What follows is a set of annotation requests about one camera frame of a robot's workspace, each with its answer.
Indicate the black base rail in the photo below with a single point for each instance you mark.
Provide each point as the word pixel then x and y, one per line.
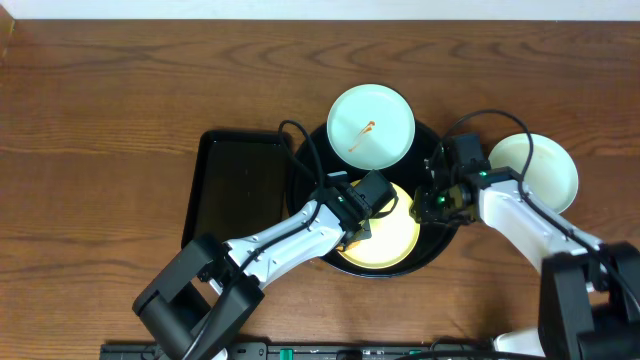
pixel 264 351

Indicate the yellow plate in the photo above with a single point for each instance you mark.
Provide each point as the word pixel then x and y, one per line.
pixel 393 238

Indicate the light blue plate front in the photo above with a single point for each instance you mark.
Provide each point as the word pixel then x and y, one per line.
pixel 552 174

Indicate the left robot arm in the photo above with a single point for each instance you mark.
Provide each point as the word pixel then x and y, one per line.
pixel 197 304

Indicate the light blue plate back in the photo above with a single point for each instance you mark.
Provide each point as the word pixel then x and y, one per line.
pixel 370 127

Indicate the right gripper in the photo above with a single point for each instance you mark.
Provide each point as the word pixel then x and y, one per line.
pixel 425 212

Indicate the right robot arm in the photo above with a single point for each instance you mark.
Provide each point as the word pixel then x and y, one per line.
pixel 589 292

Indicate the black rectangular tray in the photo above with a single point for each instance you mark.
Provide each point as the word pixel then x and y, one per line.
pixel 238 187

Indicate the orange green sponge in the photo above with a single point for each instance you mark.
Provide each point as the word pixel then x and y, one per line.
pixel 346 247

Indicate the light blue plate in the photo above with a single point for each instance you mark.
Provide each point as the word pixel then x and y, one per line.
pixel 370 127
pixel 552 174

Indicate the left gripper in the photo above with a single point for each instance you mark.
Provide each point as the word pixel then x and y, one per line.
pixel 357 236

